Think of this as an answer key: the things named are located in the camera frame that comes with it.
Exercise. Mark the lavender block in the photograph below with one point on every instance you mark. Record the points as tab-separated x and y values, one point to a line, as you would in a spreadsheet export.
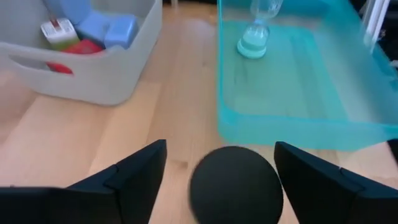
71	9

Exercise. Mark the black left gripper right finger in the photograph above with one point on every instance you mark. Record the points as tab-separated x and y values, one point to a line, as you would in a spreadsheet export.
342	202

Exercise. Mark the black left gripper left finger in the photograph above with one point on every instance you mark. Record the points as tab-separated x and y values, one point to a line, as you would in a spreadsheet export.
93	202

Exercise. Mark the teal translucent plastic bin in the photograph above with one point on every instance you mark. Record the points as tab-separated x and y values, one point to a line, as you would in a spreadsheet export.
280	130

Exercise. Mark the light gray plastic bin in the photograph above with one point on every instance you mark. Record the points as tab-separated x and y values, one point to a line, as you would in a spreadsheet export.
93	87

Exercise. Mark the red sand hourglass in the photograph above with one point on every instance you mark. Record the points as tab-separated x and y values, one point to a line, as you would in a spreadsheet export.
236	186

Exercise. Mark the green block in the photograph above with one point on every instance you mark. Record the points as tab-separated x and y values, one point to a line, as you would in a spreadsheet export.
59	34

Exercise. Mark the periwinkle blue block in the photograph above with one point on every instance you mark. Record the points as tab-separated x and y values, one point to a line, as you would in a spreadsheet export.
93	28
121	31

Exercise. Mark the red block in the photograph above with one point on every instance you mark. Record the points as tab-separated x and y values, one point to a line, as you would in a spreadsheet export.
82	47
60	68

